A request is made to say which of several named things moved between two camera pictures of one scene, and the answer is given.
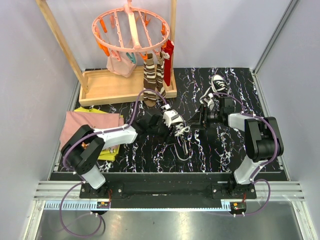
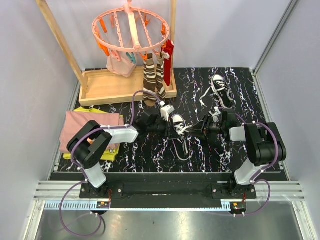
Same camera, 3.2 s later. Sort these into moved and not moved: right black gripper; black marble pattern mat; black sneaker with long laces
Moved: right black gripper
Not moved: black marble pattern mat; black sneaker with long laces
